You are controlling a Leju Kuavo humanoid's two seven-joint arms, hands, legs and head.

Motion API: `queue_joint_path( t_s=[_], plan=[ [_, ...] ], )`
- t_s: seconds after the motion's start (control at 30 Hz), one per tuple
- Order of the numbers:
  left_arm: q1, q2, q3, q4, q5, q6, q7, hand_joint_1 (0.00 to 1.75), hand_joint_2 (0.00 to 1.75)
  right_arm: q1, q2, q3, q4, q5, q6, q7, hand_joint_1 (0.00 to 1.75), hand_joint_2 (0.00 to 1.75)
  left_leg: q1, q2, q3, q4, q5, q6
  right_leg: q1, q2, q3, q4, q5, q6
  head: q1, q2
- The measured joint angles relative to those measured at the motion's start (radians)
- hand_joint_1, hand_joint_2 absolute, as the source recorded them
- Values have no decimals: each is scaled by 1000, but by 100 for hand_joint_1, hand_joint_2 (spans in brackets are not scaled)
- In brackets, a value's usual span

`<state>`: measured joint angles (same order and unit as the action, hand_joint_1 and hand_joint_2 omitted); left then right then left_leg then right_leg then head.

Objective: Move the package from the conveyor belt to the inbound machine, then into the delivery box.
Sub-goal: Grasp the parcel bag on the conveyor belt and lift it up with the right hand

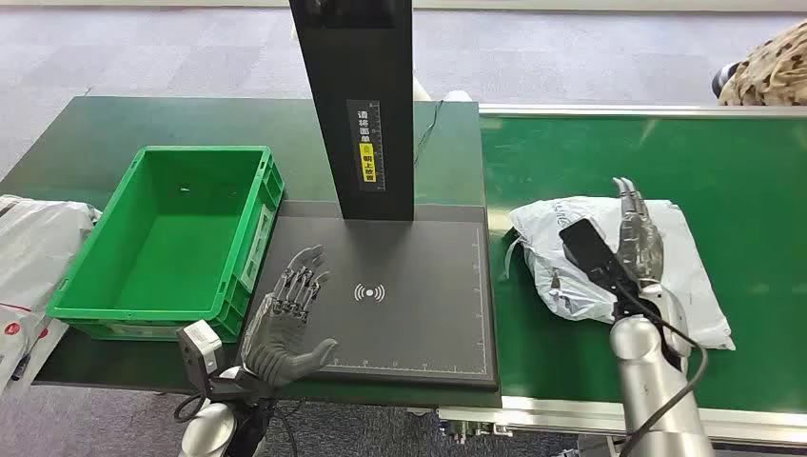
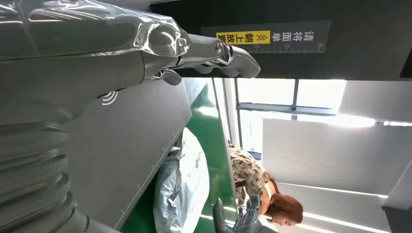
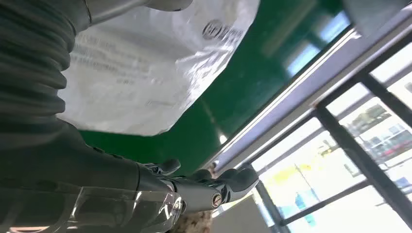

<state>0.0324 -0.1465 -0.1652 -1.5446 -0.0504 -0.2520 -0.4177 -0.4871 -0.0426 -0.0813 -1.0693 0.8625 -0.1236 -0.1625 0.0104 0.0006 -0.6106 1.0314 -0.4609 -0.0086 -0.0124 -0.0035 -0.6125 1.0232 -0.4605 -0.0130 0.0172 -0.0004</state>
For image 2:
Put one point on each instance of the person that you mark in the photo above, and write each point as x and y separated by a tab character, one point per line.
248	170

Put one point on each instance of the smooth white plastic mailer package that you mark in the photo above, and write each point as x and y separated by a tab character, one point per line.
193	180

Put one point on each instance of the grey window frame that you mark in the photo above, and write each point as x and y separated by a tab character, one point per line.
289	108

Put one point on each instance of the ribbed grey left arm sleeve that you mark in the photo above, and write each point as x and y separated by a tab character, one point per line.
29	167

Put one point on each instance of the white partition board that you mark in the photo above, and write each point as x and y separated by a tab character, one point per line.
322	154

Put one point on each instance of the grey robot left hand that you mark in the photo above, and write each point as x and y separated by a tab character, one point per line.
74	48

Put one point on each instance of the yellow and grey instruction label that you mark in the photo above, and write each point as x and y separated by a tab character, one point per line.
289	37

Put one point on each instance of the dark grey inbound machine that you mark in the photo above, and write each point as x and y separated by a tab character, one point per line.
128	144

